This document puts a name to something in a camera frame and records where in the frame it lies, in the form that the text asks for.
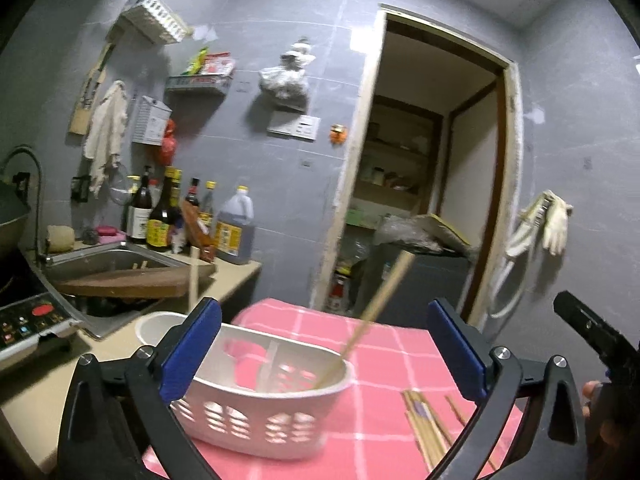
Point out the white slotted wall container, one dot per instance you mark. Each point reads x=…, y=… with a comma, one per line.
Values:
x=150, y=120

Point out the black cabinet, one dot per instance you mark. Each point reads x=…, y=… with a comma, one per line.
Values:
x=430, y=285

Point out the metal strainer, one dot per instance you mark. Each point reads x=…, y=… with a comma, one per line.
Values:
x=120, y=190

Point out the white plastic bag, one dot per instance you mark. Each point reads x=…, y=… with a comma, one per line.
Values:
x=300, y=52

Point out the steel kitchen sink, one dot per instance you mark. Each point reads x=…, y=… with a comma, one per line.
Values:
x=100, y=260

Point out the orange wall hook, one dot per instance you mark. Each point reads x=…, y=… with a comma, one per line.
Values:
x=338, y=134

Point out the person's right hand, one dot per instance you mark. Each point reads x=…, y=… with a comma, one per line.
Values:
x=590, y=392

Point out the red and white packet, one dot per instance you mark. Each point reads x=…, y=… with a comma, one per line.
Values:
x=219, y=65

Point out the small bottle yellow cap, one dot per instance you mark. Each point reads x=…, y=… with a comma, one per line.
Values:
x=173, y=180

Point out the beige sponge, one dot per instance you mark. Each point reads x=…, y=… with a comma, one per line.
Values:
x=60, y=239

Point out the green yellow packet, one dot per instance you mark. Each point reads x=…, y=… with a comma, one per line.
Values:
x=197, y=62

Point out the dark bottle white label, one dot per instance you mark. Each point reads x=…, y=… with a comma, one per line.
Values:
x=137, y=215

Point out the black wall socket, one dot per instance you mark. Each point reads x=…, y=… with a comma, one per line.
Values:
x=79, y=189

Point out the curved metal faucet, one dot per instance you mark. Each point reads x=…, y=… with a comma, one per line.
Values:
x=37, y=195

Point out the crumpled clear plastic bag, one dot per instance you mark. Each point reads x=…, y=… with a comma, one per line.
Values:
x=400, y=232

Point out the green box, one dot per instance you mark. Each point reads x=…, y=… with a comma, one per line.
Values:
x=360, y=217

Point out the white plastic utensil basket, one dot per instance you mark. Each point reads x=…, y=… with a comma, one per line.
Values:
x=250, y=410

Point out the cardboard piece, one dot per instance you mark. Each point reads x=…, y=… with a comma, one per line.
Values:
x=450, y=235

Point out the white bowl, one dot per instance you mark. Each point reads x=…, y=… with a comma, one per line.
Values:
x=155, y=327

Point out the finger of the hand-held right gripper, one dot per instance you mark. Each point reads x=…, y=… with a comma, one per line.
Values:
x=595, y=330

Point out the grey clear plastic bag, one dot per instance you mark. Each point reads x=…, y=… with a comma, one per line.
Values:
x=282, y=85

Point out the dark bottle red cap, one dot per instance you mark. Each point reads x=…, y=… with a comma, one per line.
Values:
x=192, y=192

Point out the large jug yellow cap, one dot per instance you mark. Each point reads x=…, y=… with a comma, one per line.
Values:
x=235, y=230

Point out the white wall basket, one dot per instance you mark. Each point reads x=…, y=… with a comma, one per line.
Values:
x=152, y=17

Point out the wooden door frame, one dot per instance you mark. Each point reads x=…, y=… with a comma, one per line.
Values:
x=510, y=160

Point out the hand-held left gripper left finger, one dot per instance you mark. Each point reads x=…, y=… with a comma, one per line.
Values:
x=195, y=350

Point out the pink checked tablecloth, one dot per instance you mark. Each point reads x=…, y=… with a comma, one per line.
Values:
x=380, y=350

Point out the wooden cutting board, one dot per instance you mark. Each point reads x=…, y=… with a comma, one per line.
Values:
x=130, y=282

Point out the induction cooker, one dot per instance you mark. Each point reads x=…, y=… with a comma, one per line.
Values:
x=30, y=325

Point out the orange brown packet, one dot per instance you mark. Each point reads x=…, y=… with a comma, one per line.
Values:
x=197, y=232

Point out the red plastic bag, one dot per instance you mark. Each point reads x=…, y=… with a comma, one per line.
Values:
x=169, y=145

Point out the dark wok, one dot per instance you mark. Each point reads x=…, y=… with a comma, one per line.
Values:
x=10, y=220

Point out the pink soap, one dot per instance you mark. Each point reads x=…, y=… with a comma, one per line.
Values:
x=111, y=234

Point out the wall socket panel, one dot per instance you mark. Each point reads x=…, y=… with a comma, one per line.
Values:
x=294, y=126

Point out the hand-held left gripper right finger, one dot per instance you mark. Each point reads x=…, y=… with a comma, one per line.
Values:
x=457, y=355

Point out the clear bottle yellow cap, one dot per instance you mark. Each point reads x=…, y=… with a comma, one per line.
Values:
x=209, y=210

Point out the wooden shelf unit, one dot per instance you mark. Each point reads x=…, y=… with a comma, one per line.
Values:
x=400, y=160

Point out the white hanging towel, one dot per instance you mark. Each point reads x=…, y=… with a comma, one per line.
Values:
x=106, y=130

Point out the pile of wooden chopsticks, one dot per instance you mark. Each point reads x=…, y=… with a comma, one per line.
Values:
x=430, y=425

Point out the white rubber gloves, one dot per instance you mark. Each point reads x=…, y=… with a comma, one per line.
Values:
x=557, y=225

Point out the dark bottle yellow label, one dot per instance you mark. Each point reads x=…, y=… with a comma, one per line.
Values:
x=161, y=225

